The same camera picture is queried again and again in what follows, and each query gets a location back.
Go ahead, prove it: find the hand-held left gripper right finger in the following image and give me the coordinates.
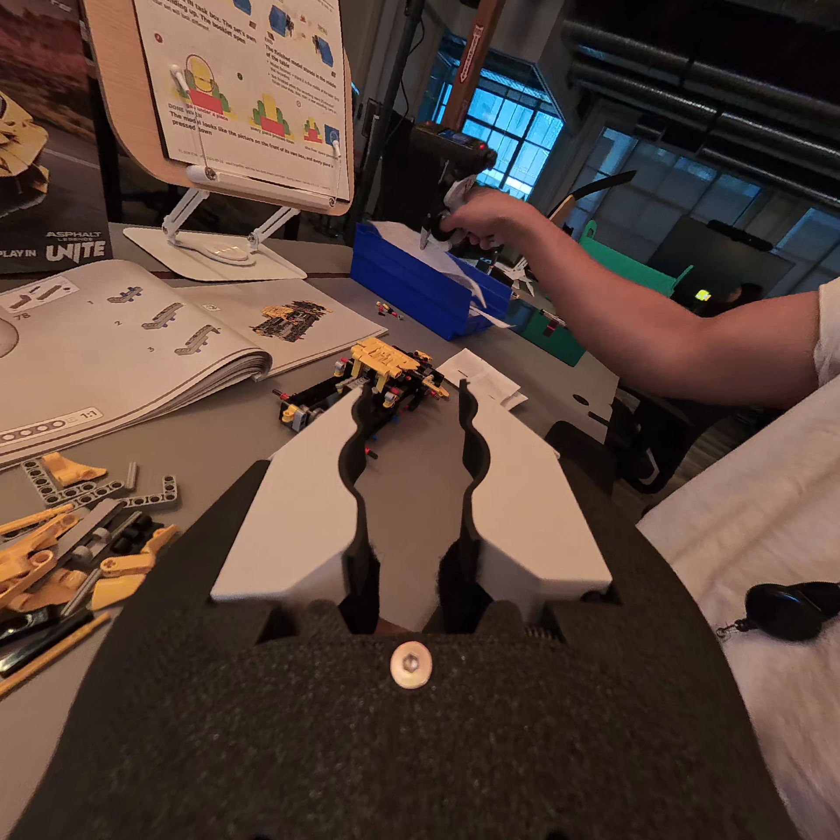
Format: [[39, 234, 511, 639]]
[[438, 378, 614, 636]]

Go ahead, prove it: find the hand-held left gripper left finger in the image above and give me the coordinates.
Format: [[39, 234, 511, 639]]
[[210, 384, 383, 636]]

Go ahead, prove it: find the blue plastic bin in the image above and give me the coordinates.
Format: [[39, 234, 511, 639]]
[[350, 222, 514, 342]]

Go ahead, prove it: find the yellow black toy brick car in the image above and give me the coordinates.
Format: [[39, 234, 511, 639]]
[[274, 336, 454, 460]]

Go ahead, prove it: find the green box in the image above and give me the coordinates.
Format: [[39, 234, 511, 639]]
[[518, 220, 695, 368]]

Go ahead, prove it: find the instruction booklet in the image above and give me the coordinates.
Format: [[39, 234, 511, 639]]
[[0, 259, 389, 470]]

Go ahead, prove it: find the person's right forearm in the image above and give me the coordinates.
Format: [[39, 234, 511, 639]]
[[525, 206, 821, 411]]

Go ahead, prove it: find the grey desk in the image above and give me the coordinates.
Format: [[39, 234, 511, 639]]
[[0, 223, 621, 723]]

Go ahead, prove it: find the person's right hand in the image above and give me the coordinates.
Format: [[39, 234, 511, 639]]
[[436, 185, 549, 252]]

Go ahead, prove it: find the black office chair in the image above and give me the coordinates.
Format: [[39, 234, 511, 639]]
[[587, 387, 700, 494]]

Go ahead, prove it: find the person's white clothing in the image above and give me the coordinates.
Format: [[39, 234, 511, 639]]
[[637, 276, 840, 840]]

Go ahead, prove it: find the pile of loose brick parts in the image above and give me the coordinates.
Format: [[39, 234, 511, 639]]
[[0, 451, 182, 698]]

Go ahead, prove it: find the white document stand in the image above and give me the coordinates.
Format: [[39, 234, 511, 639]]
[[82, 0, 357, 283]]

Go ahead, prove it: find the black monitor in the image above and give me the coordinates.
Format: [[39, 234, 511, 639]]
[[646, 215, 798, 299]]

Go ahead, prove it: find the black strap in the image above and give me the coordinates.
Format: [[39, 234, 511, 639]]
[[715, 581, 840, 644]]

